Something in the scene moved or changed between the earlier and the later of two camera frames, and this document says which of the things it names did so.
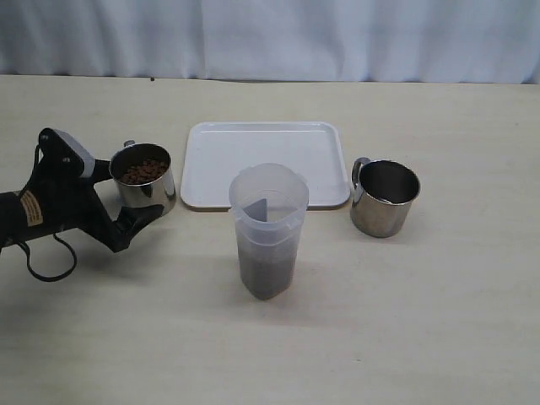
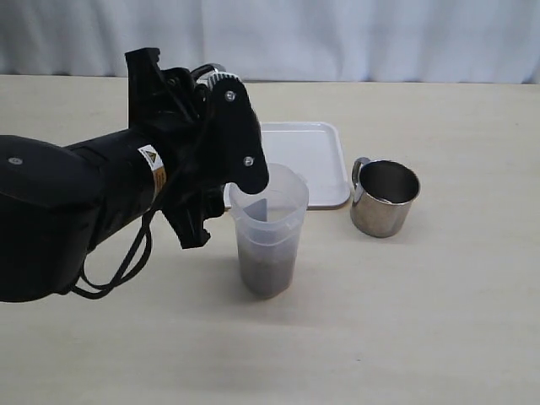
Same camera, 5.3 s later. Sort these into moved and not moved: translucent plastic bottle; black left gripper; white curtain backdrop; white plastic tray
Moved: black left gripper
Not moved: translucent plastic bottle; white plastic tray; white curtain backdrop
